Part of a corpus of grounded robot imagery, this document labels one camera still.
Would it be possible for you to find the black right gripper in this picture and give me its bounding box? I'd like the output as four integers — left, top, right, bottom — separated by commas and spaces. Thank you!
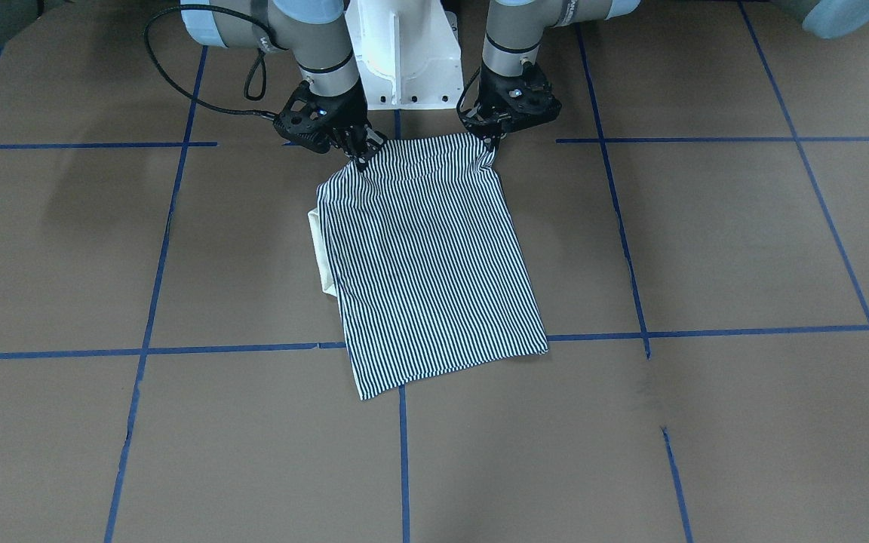
325, 79, 388, 172

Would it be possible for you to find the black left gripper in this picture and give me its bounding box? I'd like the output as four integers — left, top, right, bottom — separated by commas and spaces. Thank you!
458, 64, 525, 150

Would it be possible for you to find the navy white striped polo shirt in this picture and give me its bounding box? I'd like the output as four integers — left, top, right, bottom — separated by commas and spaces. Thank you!
310, 133, 548, 400

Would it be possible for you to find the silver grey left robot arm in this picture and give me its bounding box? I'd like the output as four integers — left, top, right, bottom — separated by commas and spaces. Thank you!
456, 1, 641, 150

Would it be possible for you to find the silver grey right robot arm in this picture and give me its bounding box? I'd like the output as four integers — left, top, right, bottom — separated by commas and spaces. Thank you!
141, 1, 387, 170

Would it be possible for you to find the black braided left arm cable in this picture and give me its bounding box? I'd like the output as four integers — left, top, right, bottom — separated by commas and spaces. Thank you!
456, 66, 484, 114

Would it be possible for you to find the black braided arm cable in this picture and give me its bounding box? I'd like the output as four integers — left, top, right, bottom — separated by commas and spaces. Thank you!
143, 5, 284, 121
456, 66, 484, 114

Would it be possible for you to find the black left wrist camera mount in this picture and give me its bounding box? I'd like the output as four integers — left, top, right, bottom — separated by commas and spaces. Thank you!
505, 61, 562, 133

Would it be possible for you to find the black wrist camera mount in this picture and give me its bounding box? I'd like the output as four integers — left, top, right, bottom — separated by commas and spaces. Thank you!
505, 61, 562, 133
272, 81, 342, 154

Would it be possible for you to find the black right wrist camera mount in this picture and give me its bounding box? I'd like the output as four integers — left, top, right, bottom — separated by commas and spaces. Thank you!
272, 81, 342, 154

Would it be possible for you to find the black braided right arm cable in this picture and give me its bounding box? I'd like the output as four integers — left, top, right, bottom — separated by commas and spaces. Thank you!
143, 5, 284, 121

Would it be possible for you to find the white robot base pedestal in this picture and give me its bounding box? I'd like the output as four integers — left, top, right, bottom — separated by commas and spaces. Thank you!
345, 1, 463, 111

